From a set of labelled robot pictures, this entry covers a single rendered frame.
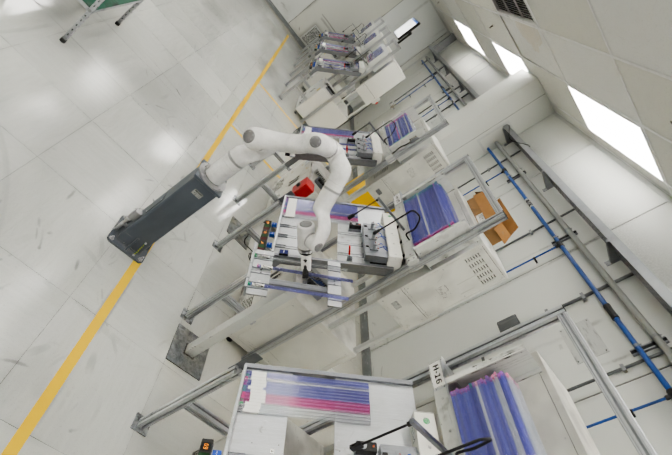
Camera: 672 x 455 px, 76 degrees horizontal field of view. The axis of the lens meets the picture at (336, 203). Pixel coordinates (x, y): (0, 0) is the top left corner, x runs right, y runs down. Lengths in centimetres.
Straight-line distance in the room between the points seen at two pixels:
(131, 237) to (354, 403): 162
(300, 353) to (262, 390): 119
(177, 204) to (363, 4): 883
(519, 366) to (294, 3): 983
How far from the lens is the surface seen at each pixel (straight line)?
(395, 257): 252
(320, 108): 696
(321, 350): 300
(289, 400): 185
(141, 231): 274
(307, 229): 207
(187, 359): 277
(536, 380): 194
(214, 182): 245
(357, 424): 185
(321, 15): 1086
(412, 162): 381
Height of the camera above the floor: 193
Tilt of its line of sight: 18 degrees down
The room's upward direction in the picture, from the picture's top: 57 degrees clockwise
